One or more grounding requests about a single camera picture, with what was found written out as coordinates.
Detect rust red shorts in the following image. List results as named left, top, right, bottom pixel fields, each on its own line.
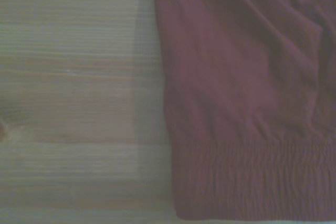
left=153, top=0, right=336, bottom=222

